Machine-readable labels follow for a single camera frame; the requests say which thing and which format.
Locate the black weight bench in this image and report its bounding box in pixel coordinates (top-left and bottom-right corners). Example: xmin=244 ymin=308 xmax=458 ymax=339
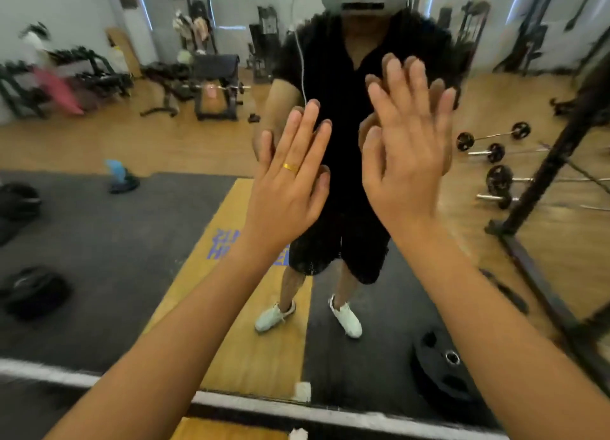
xmin=139 ymin=62 xmax=197 ymax=118

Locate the person's right hand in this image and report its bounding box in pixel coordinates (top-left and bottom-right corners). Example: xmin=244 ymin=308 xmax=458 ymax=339
xmin=361 ymin=58 xmax=457 ymax=241

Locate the chrome curl bar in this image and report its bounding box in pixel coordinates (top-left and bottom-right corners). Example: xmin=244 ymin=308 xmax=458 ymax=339
xmin=183 ymin=83 xmax=252 ymax=95

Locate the black cable machine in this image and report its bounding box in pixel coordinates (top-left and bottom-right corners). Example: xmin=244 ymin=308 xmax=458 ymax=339
xmin=436 ymin=0 xmax=492 ymax=76

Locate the black dumbbell rack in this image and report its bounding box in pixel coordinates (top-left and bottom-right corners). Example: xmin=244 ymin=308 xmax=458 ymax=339
xmin=0 ymin=46 xmax=134 ymax=119

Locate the short barbell with black plates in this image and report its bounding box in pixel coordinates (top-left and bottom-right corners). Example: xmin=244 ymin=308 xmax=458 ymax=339
xmin=456 ymin=122 xmax=532 ymax=152
xmin=467 ymin=143 xmax=550 ymax=164

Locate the black bar handle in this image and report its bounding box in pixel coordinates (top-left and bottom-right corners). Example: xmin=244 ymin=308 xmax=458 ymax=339
xmin=479 ymin=268 xmax=530 ymax=315

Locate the wooden lifting platform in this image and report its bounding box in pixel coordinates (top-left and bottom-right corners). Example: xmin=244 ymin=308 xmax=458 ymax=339
xmin=143 ymin=178 xmax=315 ymax=440

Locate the blue and black gym item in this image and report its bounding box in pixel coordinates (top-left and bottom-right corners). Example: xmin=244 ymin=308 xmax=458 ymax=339
xmin=105 ymin=159 xmax=141 ymax=195

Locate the black weight stack machine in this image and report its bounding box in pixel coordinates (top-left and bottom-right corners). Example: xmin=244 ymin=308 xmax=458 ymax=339
xmin=247 ymin=6 xmax=283 ymax=85

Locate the wooden board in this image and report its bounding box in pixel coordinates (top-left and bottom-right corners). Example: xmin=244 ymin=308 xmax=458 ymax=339
xmin=105 ymin=26 xmax=144 ymax=79

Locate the person's left forearm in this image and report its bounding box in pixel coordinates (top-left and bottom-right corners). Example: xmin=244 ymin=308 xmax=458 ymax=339
xmin=45 ymin=242 xmax=289 ymax=440

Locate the person's right forearm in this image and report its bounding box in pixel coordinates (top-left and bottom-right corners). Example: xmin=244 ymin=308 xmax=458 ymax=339
xmin=393 ymin=223 xmax=610 ymax=440

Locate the black squat rack frame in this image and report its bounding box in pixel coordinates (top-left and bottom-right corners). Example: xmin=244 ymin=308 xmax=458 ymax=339
xmin=485 ymin=56 xmax=610 ymax=398

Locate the person's left hand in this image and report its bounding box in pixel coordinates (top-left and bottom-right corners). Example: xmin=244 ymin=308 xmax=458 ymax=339
xmin=242 ymin=99 xmax=333 ymax=260

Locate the black preacher curl bench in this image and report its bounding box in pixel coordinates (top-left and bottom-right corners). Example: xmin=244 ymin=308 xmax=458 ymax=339
xmin=191 ymin=54 xmax=245 ymax=122

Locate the black weight plate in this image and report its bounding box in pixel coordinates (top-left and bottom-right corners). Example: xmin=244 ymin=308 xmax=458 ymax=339
xmin=0 ymin=266 xmax=73 ymax=321
xmin=0 ymin=182 xmax=43 ymax=222
xmin=410 ymin=328 xmax=496 ymax=427

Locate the black pulley gym machine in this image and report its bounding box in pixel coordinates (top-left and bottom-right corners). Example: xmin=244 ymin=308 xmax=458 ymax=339
xmin=493 ymin=0 xmax=602 ymax=77

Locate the large wall mirror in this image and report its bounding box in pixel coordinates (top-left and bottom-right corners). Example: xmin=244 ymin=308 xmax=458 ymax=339
xmin=0 ymin=0 xmax=610 ymax=438

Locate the white sneaker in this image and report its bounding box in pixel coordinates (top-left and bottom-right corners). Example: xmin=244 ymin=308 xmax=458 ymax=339
xmin=328 ymin=295 xmax=363 ymax=339
xmin=254 ymin=301 xmax=297 ymax=334

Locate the long barbell with black plates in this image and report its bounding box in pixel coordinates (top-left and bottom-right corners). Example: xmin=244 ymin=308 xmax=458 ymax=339
xmin=486 ymin=165 xmax=610 ymax=195
xmin=476 ymin=192 xmax=610 ymax=213

